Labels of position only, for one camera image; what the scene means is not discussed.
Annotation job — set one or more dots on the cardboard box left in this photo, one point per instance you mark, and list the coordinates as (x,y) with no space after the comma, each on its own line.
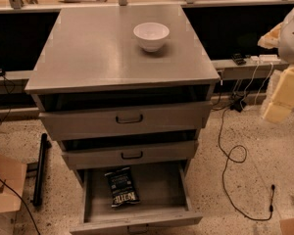
(12,183)

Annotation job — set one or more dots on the black power adapter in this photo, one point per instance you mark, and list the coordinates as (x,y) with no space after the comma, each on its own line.
(238,105)

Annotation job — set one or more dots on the white ceramic bowl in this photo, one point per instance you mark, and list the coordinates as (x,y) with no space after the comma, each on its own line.
(151,37)

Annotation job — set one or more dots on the cardboard box corner right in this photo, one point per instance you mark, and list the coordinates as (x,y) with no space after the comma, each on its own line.
(287,226)

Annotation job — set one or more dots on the black bar on floor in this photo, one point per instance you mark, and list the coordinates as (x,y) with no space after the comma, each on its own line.
(37,195)

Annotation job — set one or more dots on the black remote on ledge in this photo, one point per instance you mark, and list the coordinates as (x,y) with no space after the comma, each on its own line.
(238,59)

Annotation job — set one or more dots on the top grey drawer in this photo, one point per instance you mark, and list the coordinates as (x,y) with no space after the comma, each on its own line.
(84,124)

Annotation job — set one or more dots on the white power strip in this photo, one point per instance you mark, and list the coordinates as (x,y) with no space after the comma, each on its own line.
(265,58)

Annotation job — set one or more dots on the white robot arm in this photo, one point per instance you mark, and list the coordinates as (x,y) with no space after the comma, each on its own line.
(286,43)

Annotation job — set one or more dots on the blue chip bag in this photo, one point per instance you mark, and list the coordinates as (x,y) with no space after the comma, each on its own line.
(122,187)

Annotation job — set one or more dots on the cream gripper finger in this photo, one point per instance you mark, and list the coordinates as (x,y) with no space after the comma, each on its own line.
(271,39)
(279,101)

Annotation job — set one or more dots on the middle grey drawer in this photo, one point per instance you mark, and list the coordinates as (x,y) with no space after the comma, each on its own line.
(130,155)

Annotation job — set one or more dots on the bottom grey drawer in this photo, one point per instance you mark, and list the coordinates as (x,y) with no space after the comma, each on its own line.
(164,202)

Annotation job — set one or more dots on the grey drawer cabinet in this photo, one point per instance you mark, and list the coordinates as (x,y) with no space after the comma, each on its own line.
(92,61)

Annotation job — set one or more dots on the grey drawer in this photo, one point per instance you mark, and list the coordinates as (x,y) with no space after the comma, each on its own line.
(130,155)
(84,124)
(164,202)

